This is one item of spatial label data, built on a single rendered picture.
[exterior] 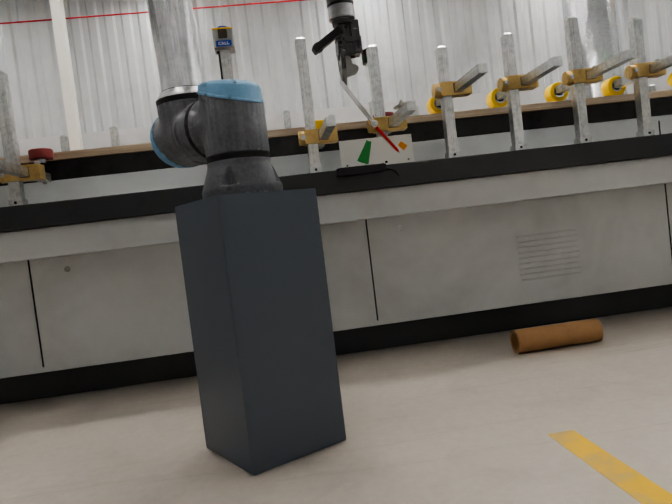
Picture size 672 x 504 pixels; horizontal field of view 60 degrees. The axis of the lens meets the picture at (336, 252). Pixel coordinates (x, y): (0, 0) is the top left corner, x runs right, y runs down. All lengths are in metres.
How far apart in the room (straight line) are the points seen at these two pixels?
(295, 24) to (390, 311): 7.88
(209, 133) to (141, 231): 0.78
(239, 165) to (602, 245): 1.71
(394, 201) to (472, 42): 8.30
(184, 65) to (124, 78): 8.29
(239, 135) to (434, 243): 1.19
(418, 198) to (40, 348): 1.50
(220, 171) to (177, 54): 0.35
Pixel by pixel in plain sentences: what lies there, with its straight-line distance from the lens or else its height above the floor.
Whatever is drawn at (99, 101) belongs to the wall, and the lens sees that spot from 9.81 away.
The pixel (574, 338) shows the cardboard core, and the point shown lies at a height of 0.03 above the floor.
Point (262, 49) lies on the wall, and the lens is 9.66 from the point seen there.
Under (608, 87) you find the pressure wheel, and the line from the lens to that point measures 2.69.
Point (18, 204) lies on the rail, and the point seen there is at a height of 0.71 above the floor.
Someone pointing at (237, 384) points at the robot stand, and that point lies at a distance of 1.28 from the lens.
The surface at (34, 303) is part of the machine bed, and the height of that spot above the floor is 0.36.
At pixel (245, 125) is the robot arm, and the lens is 1.35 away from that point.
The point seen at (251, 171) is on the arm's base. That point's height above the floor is 0.65.
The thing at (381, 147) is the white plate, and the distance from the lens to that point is 2.07.
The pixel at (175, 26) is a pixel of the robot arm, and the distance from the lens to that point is 1.57.
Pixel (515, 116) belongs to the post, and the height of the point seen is 0.82.
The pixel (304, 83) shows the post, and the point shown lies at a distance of 2.09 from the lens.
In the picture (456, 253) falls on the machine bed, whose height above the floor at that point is 0.34.
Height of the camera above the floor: 0.50
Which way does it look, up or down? 2 degrees down
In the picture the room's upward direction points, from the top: 7 degrees counter-clockwise
